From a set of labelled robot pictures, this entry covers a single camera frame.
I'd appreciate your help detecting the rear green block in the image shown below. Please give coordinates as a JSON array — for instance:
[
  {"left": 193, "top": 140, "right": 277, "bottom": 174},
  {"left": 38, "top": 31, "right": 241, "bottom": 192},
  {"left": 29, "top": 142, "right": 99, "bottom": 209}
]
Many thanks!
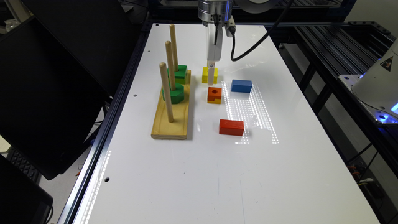
[{"left": 174, "top": 65, "right": 187, "bottom": 85}]

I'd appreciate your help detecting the red rectangular block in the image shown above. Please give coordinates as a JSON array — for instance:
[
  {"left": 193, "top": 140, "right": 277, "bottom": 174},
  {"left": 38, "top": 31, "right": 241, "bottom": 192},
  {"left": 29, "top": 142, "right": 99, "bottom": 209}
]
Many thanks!
[{"left": 219, "top": 119, "right": 244, "bottom": 136}]

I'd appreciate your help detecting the front wooden peg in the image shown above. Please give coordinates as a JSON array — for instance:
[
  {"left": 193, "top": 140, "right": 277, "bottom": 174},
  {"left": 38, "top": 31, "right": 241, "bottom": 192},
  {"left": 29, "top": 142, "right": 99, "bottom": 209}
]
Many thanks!
[{"left": 159, "top": 62, "right": 174, "bottom": 123}]

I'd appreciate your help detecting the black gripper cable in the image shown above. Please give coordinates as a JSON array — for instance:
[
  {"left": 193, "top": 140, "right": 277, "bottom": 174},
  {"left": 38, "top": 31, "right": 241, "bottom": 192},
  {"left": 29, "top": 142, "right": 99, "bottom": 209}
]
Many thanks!
[{"left": 229, "top": 0, "right": 295, "bottom": 62}]

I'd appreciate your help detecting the large black monitor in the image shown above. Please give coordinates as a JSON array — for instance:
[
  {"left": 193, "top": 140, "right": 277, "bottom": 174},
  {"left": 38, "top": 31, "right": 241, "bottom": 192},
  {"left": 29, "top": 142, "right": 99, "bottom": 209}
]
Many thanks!
[{"left": 1, "top": 17, "right": 108, "bottom": 180}]

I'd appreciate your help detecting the blue rectangular block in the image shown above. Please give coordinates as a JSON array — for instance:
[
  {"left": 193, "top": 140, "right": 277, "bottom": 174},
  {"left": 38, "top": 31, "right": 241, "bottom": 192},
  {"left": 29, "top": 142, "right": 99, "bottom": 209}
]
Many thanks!
[{"left": 231, "top": 80, "right": 252, "bottom": 93}]

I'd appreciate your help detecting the green block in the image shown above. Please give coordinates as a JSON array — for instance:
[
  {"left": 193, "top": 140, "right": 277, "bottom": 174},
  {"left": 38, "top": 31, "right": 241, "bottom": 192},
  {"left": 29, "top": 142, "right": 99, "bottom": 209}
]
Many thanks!
[
  {"left": 174, "top": 65, "right": 187, "bottom": 85},
  {"left": 170, "top": 83, "right": 185, "bottom": 104}
]

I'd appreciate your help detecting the orange block with hole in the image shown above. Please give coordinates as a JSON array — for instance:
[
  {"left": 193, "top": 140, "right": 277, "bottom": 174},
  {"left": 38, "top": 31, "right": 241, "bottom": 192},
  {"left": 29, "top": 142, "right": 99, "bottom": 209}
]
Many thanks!
[{"left": 207, "top": 87, "right": 222, "bottom": 101}]

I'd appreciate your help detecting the black keyboard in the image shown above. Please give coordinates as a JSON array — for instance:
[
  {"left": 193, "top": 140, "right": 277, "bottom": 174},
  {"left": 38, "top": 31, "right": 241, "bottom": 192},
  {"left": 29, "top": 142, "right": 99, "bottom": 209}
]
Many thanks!
[{"left": 6, "top": 147, "right": 40, "bottom": 184}]

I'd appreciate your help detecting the wooden peg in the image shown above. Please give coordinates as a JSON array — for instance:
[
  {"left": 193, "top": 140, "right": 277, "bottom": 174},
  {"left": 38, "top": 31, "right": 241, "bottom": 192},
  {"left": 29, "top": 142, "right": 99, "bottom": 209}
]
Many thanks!
[
  {"left": 159, "top": 62, "right": 174, "bottom": 123},
  {"left": 165, "top": 40, "right": 176, "bottom": 91},
  {"left": 169, "top": 24, "right": 179, "bottom": 72}
]

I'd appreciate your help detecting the middle wooden peg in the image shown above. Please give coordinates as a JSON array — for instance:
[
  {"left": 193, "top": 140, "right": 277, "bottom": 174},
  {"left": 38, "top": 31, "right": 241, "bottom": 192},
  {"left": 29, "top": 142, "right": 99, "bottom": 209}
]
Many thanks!
[{"left": 165, "top": 40, "right": 176, "bottom": 91}]

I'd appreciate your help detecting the wooden peg base board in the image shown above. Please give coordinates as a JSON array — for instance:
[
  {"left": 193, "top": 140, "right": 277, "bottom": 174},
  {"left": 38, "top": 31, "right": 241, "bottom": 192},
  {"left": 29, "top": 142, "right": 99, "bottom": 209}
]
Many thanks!
[{"left": 151, "top": 66, "right": 190, "bottom": 140}]

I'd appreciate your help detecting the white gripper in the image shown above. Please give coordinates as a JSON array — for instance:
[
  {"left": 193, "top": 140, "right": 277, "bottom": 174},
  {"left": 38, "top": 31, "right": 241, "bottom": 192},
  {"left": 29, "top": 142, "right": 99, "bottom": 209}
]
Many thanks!
[{"left": 206, "top": 23, "right": 223, "bottom": 86}]

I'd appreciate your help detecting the rear black monitor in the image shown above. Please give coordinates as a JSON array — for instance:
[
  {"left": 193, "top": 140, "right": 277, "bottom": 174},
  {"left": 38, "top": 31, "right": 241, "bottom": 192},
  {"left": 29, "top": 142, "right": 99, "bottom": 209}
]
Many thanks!
[{"left": 22, "top": 0, "right": 136, "bottom": 96}]

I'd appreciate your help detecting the yellow block under orange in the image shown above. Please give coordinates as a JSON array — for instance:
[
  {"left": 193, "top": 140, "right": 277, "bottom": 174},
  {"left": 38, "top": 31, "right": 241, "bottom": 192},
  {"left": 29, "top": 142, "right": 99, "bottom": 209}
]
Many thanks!
[{"left": 207, "top": 98, "right": 221, "bottom": 104}]

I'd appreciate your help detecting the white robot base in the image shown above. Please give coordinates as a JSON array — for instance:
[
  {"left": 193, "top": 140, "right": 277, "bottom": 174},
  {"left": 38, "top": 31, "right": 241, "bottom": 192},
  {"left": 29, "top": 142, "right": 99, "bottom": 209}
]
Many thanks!
[{"left": 339, "top": 42, "right": 397, "bottom": 126}]

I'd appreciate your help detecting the front green block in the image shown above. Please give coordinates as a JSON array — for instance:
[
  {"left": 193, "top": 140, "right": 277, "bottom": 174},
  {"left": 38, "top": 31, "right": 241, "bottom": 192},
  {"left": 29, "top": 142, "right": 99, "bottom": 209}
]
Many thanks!
[{"left": 170, "top": 83, "right": 185, "bottom": 104}]

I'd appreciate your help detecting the yellow square block with hole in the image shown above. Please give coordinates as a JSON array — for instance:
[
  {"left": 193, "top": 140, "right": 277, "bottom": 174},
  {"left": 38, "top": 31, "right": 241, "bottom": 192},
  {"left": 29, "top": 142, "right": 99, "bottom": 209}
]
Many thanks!
[{"left": 201, "top": 67, "right": 218, "bottom": 84}]

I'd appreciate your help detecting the rear wooden peg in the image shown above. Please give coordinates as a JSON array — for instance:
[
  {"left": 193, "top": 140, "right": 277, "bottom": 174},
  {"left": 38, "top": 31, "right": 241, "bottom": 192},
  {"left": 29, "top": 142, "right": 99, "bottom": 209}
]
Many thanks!
[{"left": 169, "top": 24, "right": 179, "bottom": 72}]

